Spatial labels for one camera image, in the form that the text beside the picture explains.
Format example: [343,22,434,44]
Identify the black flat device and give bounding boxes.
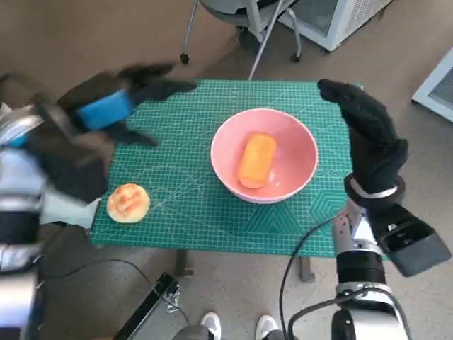
[113,272,183,340]

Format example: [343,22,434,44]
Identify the silver metal pole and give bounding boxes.
[248,0,287,81]

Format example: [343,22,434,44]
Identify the round bread bun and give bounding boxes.
[106,182,151,224]

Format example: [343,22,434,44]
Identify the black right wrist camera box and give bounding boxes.
[367,203,453,278]

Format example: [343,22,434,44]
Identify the pink bowl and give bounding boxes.
[210,108,319,205]

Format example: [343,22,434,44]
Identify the grey office chair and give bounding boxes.
[179,0,304,64]

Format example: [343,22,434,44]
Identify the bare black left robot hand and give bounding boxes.
[74,63,198,147]

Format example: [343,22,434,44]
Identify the long orange striped bread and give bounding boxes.
[237,131,277,189]

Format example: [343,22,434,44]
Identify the white shoe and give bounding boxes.
[256,314,279,340]
[200,312,223,340]

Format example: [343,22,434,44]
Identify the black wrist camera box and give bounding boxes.
[367,203,453,278]
[28,130,113,205]

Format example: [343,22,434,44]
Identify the large white mesh cabinet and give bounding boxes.
[277,0,394,52]

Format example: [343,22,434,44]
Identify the person in light clothing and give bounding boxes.
[37,193,103,231]

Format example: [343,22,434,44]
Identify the thin black floor cable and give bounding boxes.
[40,259,155,284]

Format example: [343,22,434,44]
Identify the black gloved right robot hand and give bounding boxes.
[317,79,408,195]

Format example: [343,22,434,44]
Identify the small white cabinet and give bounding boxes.
[411,45,453,123]

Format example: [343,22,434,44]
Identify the green cutting mat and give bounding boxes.
[88,78,365,258]

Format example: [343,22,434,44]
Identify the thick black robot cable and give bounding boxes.
[279,221,336,334]
[288,295,411,340]

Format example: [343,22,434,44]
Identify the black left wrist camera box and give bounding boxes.
[28,130,113,205]

